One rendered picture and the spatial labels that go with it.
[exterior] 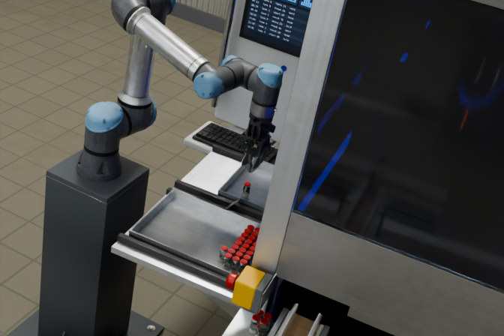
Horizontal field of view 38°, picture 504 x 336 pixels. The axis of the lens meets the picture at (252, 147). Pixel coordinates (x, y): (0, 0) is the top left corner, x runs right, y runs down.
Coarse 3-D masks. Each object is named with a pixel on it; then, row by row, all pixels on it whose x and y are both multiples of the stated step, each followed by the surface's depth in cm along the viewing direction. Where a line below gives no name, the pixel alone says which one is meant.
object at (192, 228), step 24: (144, 216) 209; (168, 216) 217; (192, 216) 219; (216, 216) 221; (240, 216) 218; (144, 240) 202; (168, 240) 207; (192, 240) 209; (216, 240) 211; (216, 264) 202
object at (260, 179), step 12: (240, 168) 242; (264, 168) 249; (228, 180) 234; (240, 180) 241; (252, 180) 242; (264, 180) 244; (228, 192) 234; (240, 192) 235; (252, 192) 236; (264, 192) 238; (252, 204) 225; (264, 204) 231
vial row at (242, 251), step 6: (258, 228) 212; (252, 234) 209; (258, 234) 209; (246, 240) 206; (252, 240) 207; (246, 246) 204; (240, 252) 201; (246, 252) 204; (234, 258) 198; (240, 258) 200; (234, 264) 198; (234, 270) 199
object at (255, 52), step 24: (240, 0) 268; (264, 0) 263; (288, 0) 259; (312, 0) 255; (240, 24) 271; (264, 24) 267; (288, 24) 262; (240, 48) 275; (264, 48) 271; (288, 48) 266; (288, 72) 270; (240, 96) 283; (288, 96) 274; (240, 120) 288
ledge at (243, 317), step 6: (240, 312) 187; (246, 312) 188; (234, 318) 185; (240, 318) 185; (246, 318) 186; (234, 324) 183; (240, 324) 183; (246, 324) 184; (228, 330) 181; (234, 330) 181; (240, 330) 182; (246, 330) 182; (270, 330) 184
